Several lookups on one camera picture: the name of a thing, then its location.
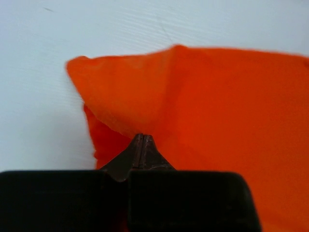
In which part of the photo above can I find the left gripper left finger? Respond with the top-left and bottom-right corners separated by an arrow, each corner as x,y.
0,134 -> 142,232

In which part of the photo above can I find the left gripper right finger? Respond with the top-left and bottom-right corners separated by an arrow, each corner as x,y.
127,134 -> 261,232

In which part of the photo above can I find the orange t shirt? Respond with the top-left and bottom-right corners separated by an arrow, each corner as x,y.
66,45 -> 309,232

